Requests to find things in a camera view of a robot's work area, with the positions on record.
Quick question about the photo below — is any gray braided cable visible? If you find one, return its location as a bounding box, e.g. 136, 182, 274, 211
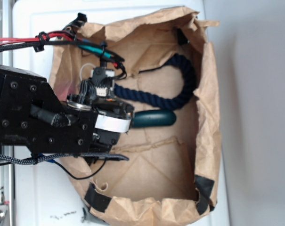
0, 152, 130, 166

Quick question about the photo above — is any red and black cable bundle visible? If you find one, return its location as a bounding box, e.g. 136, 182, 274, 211
0, 31, 127, 80

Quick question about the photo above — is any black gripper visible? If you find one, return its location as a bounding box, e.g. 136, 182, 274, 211
0, 65, 134, 155

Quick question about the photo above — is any dark green oblong toy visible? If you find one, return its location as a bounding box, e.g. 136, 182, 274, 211
132, 110, 177, 128

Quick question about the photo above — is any small wrist camera board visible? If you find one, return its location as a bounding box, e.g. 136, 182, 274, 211
79, 60, 115, 98

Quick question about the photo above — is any navy blue rope toy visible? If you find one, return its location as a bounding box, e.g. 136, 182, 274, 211
114, 54, 197, 110

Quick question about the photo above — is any brown paper bag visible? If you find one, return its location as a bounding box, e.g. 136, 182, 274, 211
61, 7, 221, 226

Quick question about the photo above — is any aluminum rail with bracket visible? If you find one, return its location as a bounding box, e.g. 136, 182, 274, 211
0, 0, 16, 226

